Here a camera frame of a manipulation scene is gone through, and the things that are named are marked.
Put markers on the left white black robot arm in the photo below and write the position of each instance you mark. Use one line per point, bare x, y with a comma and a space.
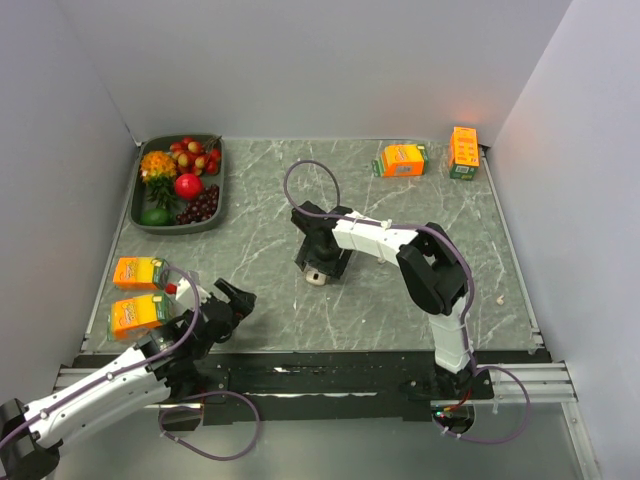
160, 366

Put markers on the red toy apple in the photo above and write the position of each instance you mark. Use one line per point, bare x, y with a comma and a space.
188, 186

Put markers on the dark green fruit tray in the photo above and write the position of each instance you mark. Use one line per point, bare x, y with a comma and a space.
140, 203

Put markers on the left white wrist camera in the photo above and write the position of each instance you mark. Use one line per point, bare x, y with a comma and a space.
183, 292

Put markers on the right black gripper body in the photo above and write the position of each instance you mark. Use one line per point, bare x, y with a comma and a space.
327, 261

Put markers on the orange box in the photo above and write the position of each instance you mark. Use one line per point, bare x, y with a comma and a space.
132, 318
139, 273
401, 160

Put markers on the green toy avocado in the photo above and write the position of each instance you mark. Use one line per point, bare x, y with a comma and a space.
156, 217

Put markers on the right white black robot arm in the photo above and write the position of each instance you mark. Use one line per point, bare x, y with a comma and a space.
432, 272

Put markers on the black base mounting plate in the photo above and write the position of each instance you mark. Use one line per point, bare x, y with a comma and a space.
275, 386

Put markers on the orange green carton upright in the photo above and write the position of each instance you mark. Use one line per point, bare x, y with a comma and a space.
464, 155

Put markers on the orange box upper left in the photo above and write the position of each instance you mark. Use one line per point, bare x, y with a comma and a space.
139, 273

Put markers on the dark purple grape bunch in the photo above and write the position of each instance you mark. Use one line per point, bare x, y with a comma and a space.
202, 208

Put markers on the orange box top centre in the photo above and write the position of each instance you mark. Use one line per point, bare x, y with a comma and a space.
401, 160

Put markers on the beige earbud charging case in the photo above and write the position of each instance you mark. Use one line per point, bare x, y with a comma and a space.
315, 277

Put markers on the red yellow cherry bunch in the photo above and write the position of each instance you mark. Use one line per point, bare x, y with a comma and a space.
197, 157

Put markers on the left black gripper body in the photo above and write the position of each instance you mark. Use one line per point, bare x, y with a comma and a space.
203, 349

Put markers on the orange yellow toy pineapple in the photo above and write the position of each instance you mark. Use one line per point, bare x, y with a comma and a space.
158, 173

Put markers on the orange box lower left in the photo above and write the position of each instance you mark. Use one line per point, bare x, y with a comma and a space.
132, 318

